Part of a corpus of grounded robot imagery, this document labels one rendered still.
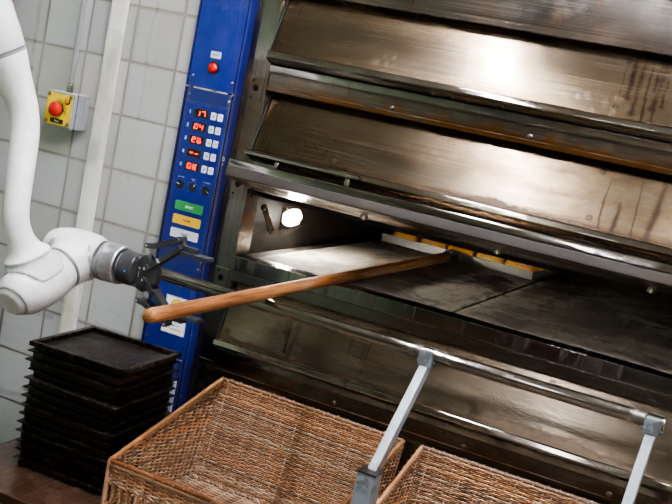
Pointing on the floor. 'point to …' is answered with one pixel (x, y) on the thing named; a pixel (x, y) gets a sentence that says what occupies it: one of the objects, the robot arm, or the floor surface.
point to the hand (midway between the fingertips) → (200, 289)
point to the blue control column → (219, 40)
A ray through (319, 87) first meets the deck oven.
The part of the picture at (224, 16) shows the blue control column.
